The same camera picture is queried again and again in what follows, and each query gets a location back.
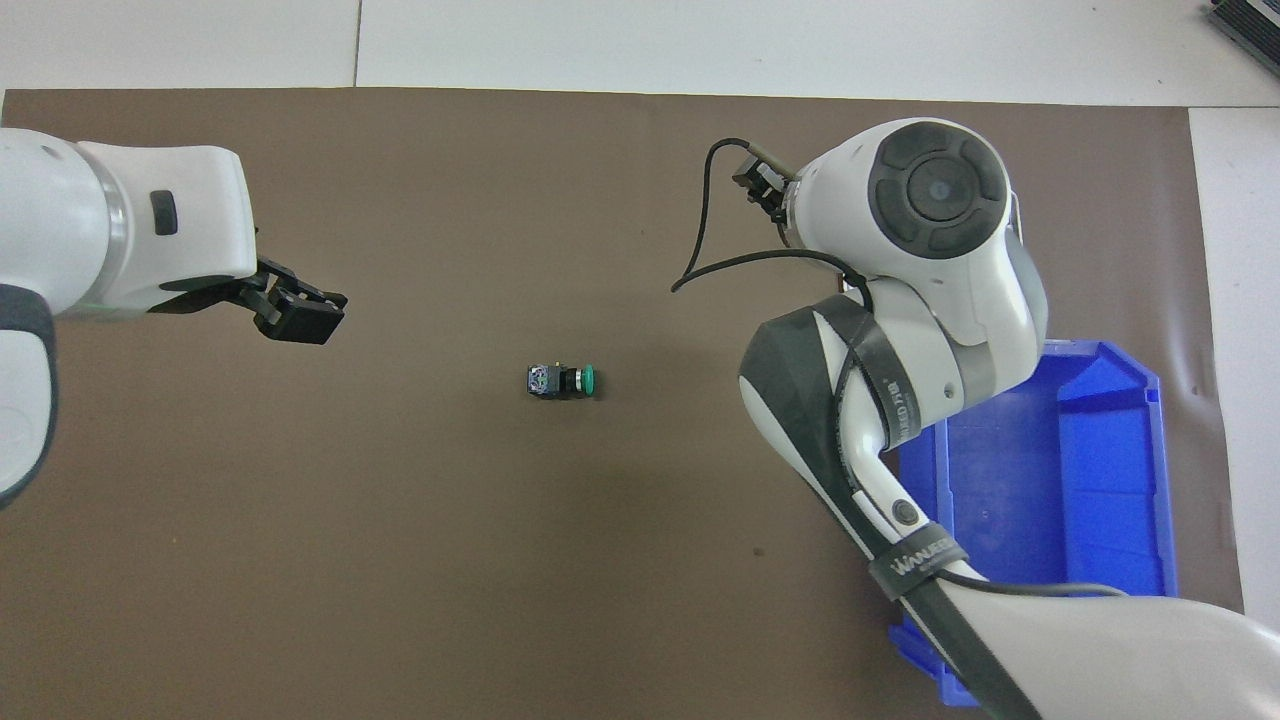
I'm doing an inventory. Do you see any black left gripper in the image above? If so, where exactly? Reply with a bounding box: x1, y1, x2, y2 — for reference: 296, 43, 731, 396
150, 260, 348, 346

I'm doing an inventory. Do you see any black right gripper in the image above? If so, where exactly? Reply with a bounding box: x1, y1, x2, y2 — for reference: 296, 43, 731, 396
733, 160, 798, 246

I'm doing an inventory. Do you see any green push button switch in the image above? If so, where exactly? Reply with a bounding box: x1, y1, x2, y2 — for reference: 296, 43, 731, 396
527, 362, 600, 402

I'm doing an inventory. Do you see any brown table mat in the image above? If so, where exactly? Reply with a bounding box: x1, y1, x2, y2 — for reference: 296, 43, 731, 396
0, 88, 1246, 720

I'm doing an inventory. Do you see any blue plastic storage bin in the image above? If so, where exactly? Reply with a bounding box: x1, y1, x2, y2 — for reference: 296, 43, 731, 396
888, 340, 1179, 707

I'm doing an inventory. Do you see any grey ribbed metal device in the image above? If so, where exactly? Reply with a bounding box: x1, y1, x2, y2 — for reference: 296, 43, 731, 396
1208, 0, 1280, 61

